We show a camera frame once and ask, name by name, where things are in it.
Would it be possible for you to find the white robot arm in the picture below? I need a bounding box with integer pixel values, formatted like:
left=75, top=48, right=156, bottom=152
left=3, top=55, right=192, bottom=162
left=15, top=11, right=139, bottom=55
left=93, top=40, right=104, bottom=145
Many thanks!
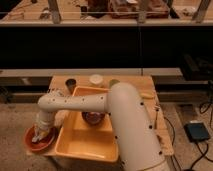
left=33, top=82, right=170, bottom=171

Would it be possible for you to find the wooden small table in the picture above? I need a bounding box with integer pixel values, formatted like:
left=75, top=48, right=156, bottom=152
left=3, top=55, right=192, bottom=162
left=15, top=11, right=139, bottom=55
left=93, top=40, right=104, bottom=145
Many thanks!
left=26, top=75, right=175, bottom=157

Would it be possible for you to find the green cup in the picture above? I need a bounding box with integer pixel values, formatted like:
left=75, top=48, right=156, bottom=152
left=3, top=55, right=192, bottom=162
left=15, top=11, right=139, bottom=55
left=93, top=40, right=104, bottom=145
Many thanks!
left=109, top=79, right=120, bottom=88

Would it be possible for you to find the metal spoon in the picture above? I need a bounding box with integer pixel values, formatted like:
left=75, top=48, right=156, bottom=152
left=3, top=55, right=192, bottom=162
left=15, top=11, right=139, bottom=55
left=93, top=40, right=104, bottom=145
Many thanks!
left=154, top=105, right=160, bottom=129

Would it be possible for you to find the black pedal cable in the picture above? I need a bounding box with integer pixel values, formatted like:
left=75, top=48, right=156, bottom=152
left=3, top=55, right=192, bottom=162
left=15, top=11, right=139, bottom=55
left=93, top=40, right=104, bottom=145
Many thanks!
left=182, top=141, right=213, bottom=171

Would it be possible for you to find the red bowl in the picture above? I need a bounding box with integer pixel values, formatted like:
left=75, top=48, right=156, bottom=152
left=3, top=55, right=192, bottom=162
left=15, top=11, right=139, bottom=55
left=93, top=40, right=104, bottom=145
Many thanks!
left=24, top=127, right=57, bottom=152

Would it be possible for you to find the dark purple bowl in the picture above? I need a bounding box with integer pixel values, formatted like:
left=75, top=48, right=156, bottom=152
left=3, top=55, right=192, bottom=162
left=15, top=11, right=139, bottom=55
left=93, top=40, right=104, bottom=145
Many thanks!
left=82, top=112, right=105, bottom=126

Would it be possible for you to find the yellow plastic bin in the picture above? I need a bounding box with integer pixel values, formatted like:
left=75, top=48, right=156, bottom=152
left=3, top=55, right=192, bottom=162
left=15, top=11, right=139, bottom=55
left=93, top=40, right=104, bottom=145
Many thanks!
left=54, top=85, right=120, bottom=164

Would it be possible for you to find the dark metal cup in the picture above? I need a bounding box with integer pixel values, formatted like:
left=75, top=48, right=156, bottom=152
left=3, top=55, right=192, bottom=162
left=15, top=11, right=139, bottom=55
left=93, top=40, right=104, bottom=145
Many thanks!
left=65, top=79, right=76, bottom=93

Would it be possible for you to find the yellow banana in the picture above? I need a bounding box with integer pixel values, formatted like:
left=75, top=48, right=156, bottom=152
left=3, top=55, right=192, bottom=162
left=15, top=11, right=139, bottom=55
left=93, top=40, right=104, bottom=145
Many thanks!
left=140, top=93, right=155, bottom=99

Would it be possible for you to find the grey blue towel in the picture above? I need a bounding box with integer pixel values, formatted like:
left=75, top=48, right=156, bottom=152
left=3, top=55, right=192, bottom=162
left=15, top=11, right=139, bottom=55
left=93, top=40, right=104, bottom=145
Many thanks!
left=32, top=132, right=48, bottom=143

